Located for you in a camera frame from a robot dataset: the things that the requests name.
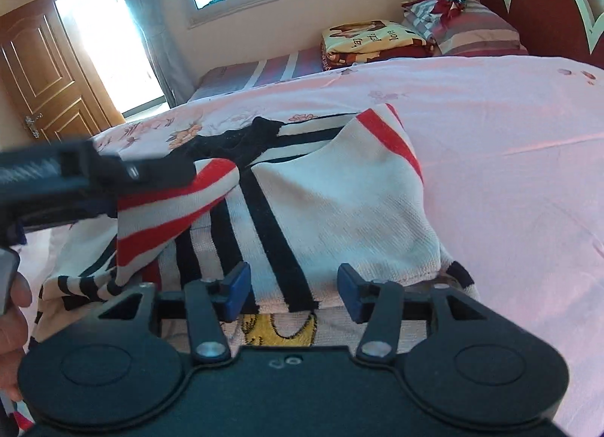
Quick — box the pink floral quilt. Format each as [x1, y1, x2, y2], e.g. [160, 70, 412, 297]
[0, 55, 604, 437]

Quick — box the grey curtain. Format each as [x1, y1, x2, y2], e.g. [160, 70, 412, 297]
[101, 0, 196, 108]

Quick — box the striped knit sweater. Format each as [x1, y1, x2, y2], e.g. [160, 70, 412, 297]
[28, 104, 479, 353]

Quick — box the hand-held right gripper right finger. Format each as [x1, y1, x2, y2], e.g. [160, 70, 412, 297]
[338, 263, 494, 365]

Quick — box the folded yellow printed blanket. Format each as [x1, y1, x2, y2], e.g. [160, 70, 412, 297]
[321, 19, 437, 72]

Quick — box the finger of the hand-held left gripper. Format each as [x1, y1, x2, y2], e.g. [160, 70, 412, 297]
[87, 147, 196, 197]

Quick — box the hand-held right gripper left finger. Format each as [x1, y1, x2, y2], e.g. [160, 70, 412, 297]
[97, 262, 252, 363]

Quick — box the striped pillow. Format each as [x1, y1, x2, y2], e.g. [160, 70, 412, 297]
[427, 0, 529, 58]

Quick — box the person's left hand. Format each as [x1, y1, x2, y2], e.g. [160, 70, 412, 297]
[0, 271, 34, 402]

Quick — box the red scalloped headboard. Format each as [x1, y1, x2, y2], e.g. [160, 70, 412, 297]
[479, 0, 604, 58]

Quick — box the wooden door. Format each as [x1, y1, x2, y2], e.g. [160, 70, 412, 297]
[0, 0, 126, 145]

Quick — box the folded striped cloth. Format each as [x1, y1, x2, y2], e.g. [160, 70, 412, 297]
[401, 0, 454, 42]

